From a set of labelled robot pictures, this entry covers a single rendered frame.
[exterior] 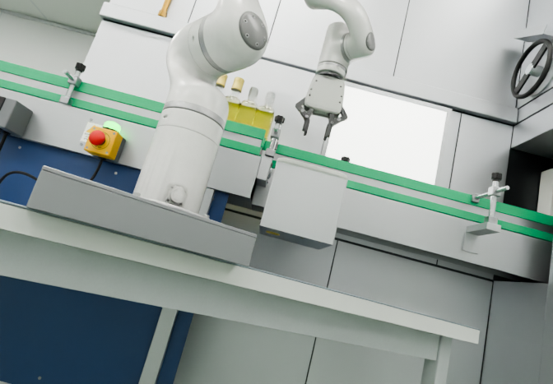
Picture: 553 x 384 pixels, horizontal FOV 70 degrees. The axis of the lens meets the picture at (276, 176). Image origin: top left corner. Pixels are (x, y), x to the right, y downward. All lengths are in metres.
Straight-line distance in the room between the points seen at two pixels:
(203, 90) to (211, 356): 0.92
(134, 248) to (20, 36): 5.30
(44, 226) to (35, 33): 5.22
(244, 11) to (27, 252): 0.53
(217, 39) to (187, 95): 0.12
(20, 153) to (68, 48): 4.25
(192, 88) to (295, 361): 0.96
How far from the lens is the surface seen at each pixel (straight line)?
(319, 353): 1.41
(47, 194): 0.58
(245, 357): 1.40
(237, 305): 0.75
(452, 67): 1.74
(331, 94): 1.09
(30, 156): 1.30
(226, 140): 1.15
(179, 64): 0.84
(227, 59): 0.78
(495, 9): 1.96
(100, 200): 0.58
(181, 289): 0.70
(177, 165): 0.69
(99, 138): 1.10
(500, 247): 1.37
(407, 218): 1.25
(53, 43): 5.62
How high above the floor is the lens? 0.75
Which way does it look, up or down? 13 degrees up
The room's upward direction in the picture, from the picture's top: 15 degrees clockwise
